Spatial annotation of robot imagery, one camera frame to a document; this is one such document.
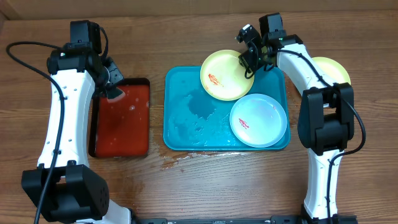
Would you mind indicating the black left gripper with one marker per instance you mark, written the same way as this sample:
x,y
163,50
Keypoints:
x,y
116,76

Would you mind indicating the orange green scrub sponge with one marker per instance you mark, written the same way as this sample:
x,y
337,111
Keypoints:
x,y
116,98

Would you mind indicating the teal plastic serving tray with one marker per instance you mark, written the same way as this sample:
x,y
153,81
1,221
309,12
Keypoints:
x,y
195,121

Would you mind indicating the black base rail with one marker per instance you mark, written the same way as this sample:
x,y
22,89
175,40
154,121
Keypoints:
x,y
276,219

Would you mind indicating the light blue plate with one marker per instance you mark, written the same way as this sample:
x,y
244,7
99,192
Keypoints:
x,y
258,120

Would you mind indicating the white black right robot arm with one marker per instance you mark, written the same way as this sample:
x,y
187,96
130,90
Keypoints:
x,y
325,122

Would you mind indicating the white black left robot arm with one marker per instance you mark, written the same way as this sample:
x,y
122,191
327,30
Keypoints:
x,y
63,187

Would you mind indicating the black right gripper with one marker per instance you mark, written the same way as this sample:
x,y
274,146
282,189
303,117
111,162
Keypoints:
x,y
251,61

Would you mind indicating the yellow-green plate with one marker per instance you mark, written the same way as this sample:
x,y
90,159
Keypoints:
x,y
333,69
223,77

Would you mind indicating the black tray with red water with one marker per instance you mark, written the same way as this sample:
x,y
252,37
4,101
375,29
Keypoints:
x,y
121,129

